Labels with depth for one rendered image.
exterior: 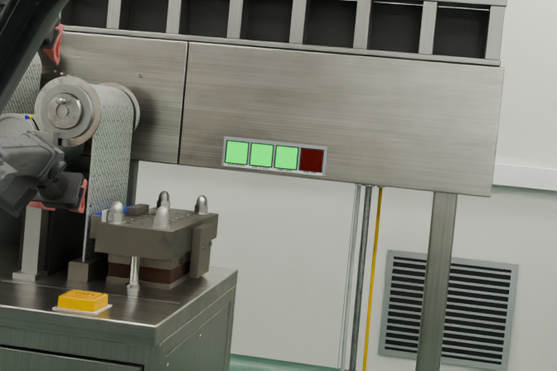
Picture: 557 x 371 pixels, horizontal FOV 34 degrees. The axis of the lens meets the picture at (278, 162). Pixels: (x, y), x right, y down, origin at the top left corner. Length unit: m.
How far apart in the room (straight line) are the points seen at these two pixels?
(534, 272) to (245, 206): 1.43
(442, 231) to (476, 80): 0.40
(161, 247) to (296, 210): 2.70
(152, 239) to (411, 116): 0.67
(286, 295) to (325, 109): 2.53
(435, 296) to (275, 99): 0.64
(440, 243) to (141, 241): 0.80
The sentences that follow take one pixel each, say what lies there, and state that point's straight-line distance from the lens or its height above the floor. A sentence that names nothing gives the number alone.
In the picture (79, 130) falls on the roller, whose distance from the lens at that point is 1.94.
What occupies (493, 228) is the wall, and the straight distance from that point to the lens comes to 4.49.
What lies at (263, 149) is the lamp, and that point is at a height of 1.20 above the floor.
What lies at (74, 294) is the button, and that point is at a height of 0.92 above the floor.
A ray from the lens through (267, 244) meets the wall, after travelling 4.57.
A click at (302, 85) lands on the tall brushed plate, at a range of 2.15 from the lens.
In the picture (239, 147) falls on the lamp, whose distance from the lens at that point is 2.17.
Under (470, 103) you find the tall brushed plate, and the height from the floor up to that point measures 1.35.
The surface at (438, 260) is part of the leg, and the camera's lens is 2.31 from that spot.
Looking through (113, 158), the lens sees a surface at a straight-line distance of 2.05.
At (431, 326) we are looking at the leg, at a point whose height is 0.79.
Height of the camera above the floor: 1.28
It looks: 3 degrees down
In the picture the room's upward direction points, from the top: 5 degrees clockwise
